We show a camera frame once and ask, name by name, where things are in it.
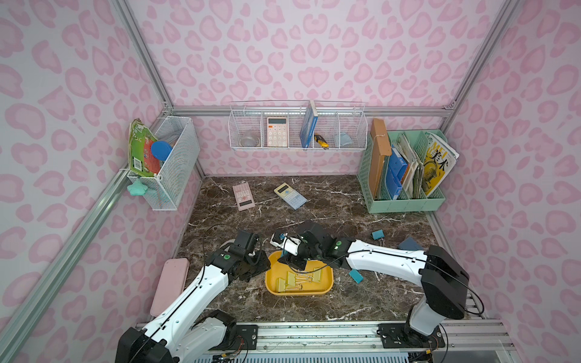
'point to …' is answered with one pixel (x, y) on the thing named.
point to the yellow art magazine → (439, 161)
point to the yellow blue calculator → (290, 196)
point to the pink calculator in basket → (277, 132)
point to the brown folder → (380, 148)
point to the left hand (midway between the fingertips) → (266, 260)
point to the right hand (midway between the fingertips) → (281, 253)
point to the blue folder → (396, 174)
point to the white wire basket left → (165, 187)
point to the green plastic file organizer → (413, 144)
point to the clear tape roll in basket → (250, 142)
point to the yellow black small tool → (321, 141)
